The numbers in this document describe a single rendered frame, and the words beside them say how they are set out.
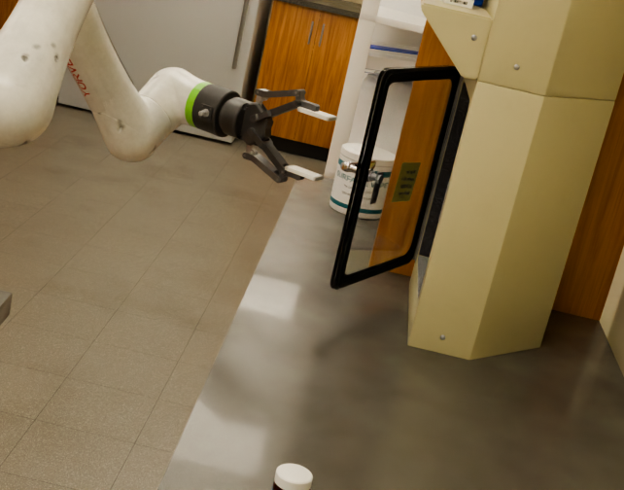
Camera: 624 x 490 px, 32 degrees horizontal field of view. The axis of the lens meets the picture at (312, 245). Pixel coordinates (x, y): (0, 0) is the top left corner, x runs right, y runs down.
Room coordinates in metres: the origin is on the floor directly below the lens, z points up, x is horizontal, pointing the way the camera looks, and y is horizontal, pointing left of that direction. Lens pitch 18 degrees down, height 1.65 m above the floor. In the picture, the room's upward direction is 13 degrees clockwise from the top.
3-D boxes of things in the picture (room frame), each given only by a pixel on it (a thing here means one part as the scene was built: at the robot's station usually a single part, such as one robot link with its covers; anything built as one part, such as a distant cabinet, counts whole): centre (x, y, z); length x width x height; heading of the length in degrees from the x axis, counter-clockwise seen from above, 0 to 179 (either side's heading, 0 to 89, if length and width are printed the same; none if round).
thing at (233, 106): (2.02, 0.17, 1.20); 0.09 x 0.07 x 0.08; 61
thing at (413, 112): (1.91, -0.12, 1.19); 0.30 x 0.01 x 0.40; 151
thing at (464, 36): (1.90, -0.15, 1.46); 0.32 x 0.12 x 0.10; 179
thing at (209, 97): (2.05, 0.23, 1.20); 0.12 x 0.06 x 0.09; 151
